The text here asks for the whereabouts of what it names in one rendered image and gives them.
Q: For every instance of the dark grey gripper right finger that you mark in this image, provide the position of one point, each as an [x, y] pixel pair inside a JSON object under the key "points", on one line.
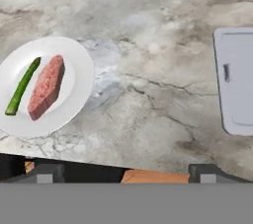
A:
{"points": [[204, 170]]}

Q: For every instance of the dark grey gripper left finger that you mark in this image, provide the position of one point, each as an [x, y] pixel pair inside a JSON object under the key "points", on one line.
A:
{"points": [[49, 171]]}

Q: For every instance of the red raw steak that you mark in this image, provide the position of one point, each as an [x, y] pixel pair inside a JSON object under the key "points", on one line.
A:
{"points": [[46, 88]]}

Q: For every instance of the green asparagus spear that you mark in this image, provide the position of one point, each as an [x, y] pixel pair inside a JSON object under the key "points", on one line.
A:
{"points": [[22, 86]]}

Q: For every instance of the grey rectangular tray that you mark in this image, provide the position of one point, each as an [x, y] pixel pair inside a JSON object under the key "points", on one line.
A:
{"points": [[237, 83]]}

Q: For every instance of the white round plate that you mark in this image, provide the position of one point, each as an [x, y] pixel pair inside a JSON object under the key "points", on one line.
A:
{"points": [[77, 80]]}

